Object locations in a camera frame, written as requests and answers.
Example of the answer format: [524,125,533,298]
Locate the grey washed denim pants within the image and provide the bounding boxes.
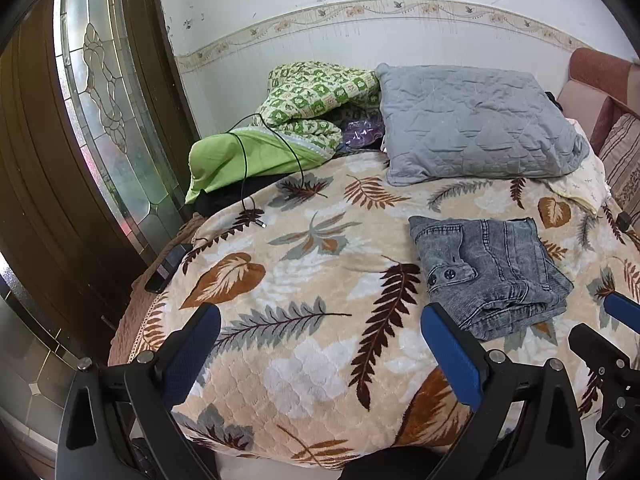
[409,216,574,341]

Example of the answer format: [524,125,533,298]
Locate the black power adapter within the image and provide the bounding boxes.
[616,211,632,233]

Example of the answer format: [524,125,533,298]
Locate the cream white pillow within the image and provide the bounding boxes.
[546,118,611,216]

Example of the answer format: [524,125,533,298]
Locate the striped brown floral cushion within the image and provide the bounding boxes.
[599,113,640,226]

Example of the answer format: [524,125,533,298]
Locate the black phone on bed edge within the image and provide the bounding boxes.
[144,244,193,294]

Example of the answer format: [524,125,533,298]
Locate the leaf pattern beige bed blanket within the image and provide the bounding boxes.
[108,152,639,469]

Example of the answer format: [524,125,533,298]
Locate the grey quilted pillow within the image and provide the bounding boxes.
[375,64,589,186]

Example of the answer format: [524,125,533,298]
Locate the wooden door with stained glass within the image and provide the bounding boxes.
[1,0,196,356]

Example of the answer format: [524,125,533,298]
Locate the purple plastic bag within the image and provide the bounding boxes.
[343,118,385,148]

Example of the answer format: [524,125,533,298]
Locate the green patterned quilt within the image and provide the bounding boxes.
[186,61,380,204]

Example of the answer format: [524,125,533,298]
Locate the black charging cable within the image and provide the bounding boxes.
[224,112,306,229]

